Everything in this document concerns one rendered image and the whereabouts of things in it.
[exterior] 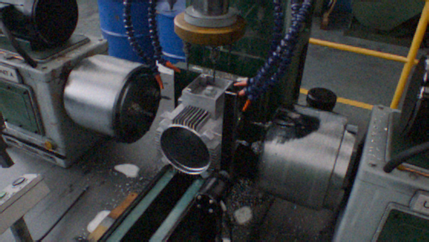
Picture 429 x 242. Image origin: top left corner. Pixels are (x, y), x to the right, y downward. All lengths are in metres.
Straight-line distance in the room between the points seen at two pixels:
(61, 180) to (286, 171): 0.75
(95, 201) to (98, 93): 0.33
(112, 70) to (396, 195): 0.79
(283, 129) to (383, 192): 0.26
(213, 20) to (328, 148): 0.39
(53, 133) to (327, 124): 0.84
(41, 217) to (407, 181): 0.96
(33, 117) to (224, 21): 0.70
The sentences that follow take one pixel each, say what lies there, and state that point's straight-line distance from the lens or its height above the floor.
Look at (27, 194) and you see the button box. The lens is 0.87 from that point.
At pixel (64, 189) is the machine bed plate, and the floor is 0.80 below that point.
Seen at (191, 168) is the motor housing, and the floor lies 0.94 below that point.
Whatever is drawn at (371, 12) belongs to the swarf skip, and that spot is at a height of 0.37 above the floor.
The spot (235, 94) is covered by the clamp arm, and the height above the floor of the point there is 1.25.
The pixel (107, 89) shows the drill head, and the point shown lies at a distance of 1.04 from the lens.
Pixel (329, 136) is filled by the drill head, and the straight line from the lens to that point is 0.85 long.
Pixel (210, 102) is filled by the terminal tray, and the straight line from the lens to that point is 0.95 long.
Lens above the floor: 1.63
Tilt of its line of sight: 34 degrees down
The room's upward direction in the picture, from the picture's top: 3 degrees clockwise
